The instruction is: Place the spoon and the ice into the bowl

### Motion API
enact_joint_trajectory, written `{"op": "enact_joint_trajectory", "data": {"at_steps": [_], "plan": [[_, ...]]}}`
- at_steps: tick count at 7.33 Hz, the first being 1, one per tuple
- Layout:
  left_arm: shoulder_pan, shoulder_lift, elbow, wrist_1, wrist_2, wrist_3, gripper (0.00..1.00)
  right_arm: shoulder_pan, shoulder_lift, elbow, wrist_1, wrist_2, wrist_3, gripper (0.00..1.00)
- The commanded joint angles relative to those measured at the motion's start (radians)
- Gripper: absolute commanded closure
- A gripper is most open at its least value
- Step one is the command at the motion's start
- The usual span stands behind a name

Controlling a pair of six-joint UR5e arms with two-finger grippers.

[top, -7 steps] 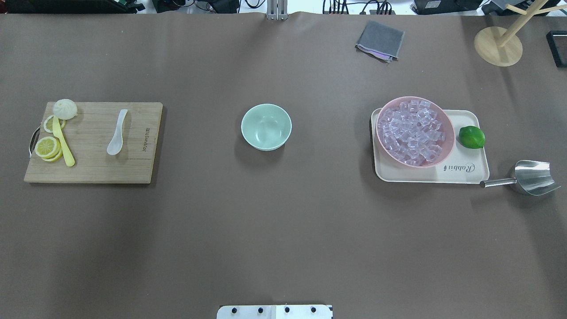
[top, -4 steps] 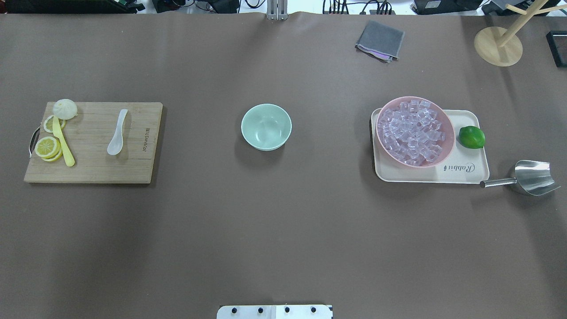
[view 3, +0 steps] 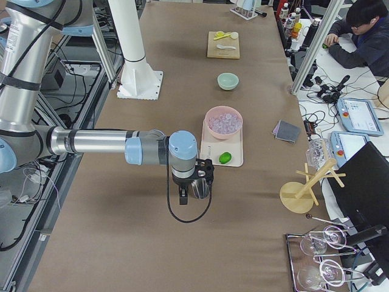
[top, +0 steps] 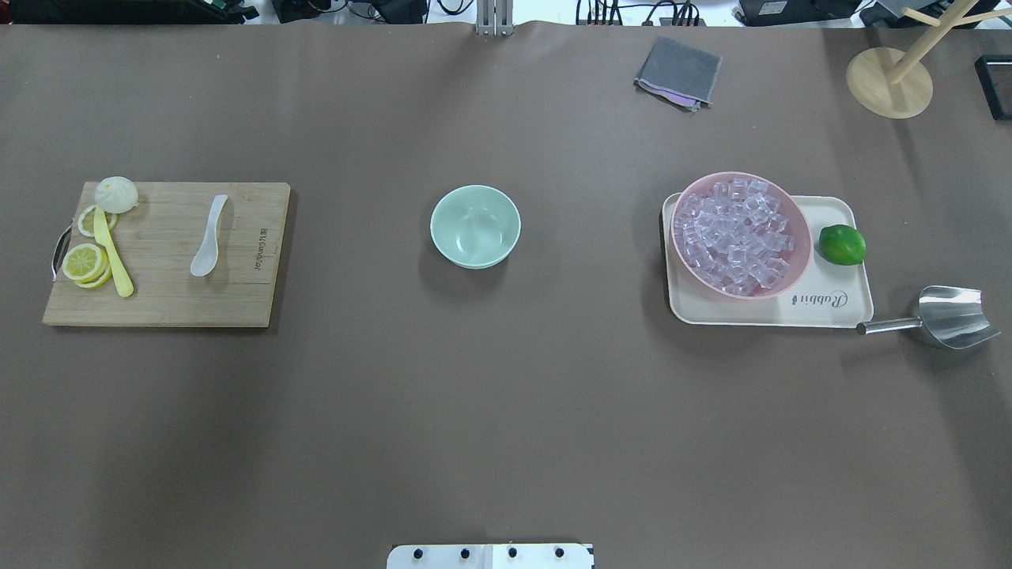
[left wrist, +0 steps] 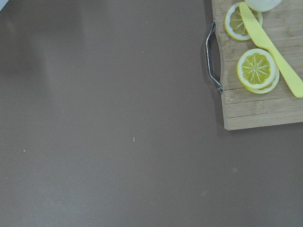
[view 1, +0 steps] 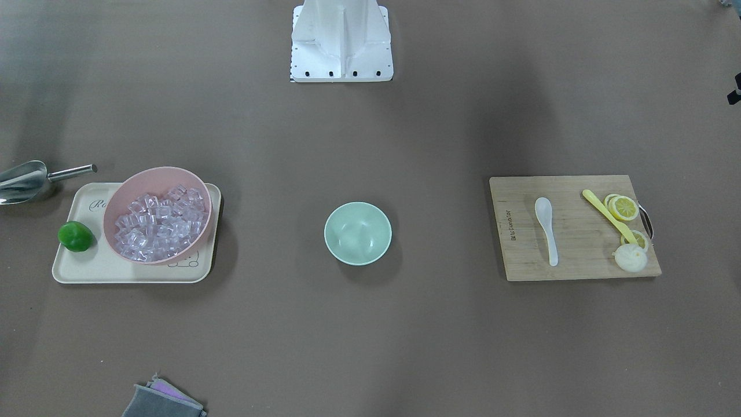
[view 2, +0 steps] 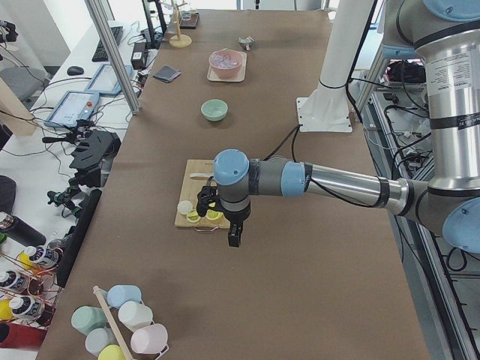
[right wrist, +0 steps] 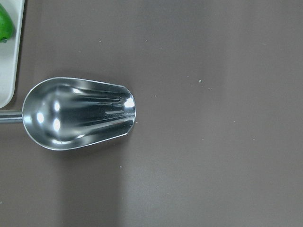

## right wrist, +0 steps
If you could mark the cream rectangular tray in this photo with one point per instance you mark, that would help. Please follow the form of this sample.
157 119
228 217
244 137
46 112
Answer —
9 51

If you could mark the metal ice scoop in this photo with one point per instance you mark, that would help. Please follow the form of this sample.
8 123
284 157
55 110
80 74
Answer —
67 113

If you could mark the green lime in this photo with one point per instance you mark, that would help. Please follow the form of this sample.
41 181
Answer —
6 25

